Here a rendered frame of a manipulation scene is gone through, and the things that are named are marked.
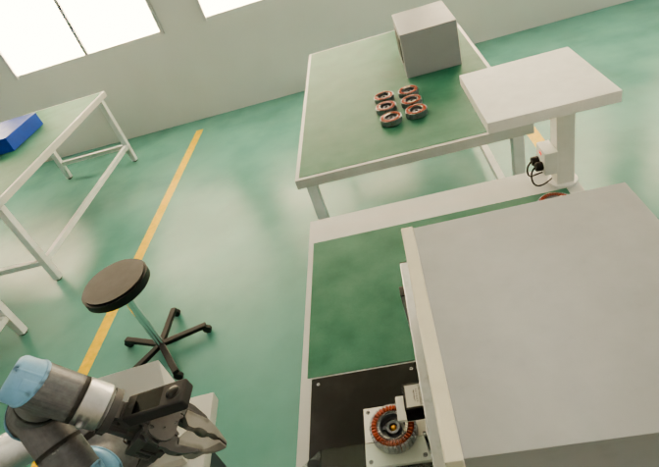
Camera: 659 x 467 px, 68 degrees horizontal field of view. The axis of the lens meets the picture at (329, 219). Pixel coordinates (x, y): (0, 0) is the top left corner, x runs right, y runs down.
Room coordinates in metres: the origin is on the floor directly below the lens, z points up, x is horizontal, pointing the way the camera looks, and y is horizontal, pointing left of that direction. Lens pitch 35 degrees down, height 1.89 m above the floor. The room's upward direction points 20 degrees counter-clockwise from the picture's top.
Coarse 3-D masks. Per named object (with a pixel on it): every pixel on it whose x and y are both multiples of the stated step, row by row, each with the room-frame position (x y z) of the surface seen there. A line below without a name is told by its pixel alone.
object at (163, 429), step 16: (112, 416) 0.53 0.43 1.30; (176, 416) 0.55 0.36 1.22; (96, 432) 0.55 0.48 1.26; (112, 432) 0.54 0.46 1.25; (128, 432) 0.54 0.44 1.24; (144, 432) 0.52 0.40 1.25; (160, 432) 0.52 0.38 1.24; (176, 432) 0.53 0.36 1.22; (128, 448) 0.52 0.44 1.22; (144, 448) 0.52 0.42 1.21
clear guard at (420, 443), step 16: (336, 448) 0.49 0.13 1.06; (352, 448) 0.48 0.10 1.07; (368, 448) 0.47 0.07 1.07; (384, 448) 0.46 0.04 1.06; (400, 448) 0.45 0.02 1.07; (416, 448) 0.44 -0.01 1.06; (320, 464) 0.47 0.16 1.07; (336, 464) 0.46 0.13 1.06; (352, 464) 0.45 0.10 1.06; (368, 464) 0.45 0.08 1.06; (384, 464) 0.44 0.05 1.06; (400, 464) 0.43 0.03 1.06; (416, 464) 0.42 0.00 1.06; (432, 464) 0.41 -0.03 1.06
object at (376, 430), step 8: (384, 408) 0.70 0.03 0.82; (392, 408) 0.69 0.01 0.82; (376, 416) 0.68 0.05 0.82; (384, 416) 0.68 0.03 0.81; (392, 416) 0.68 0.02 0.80; (376, 424) 0.66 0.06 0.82; (384, 424) 0.67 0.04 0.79; (392, 424) 0.66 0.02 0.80; (408, 424) 0.64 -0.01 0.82; (416, 424) 0.63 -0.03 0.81; (376, 432) 0.64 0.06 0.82; (392, 432) 0.64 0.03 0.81; (400, 432) 0.64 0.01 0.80; (408, 432) 0.62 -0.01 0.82; (416, 432) 0.62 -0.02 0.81; (376, 440) 0.63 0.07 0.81; (384, 440) 0.62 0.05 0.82
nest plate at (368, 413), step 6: (372, 408) 0.73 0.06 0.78; (378, 408) 0.73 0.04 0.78; (366, 414) 0.72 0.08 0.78; (372, 414) 0.72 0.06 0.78; (366, 420) 0.71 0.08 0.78; (420, 420) 0.66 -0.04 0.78; (366, 426) 0.69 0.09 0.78; (402, 426) 0.66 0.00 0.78; (420, 426) 0.64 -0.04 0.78; (426, 426) 0.64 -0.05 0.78; (366, 432) 0.68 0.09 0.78; (384, 432) 0.66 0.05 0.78; (420, 432) 0.63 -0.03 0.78; (426, 432) 0.63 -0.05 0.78; (366, 438) 0.66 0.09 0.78
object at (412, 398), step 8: (408, 384) 0.67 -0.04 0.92; (416, 384) 0.66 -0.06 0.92; (408, 392) 0.65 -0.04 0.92; (416, 392) 0.64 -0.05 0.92; (400, 400) 0.66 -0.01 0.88; (408, 400) 0.63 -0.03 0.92; (416, 400) 0.62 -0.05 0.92; (400, 408) 0.64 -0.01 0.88; (408, 408) 0.61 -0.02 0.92; (416, 408) 0.60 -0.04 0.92; (400, 416) 0.62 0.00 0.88; (408, 416) 0.61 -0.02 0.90; (416, 416) 0.60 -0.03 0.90; (424, 416) 0.60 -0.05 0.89
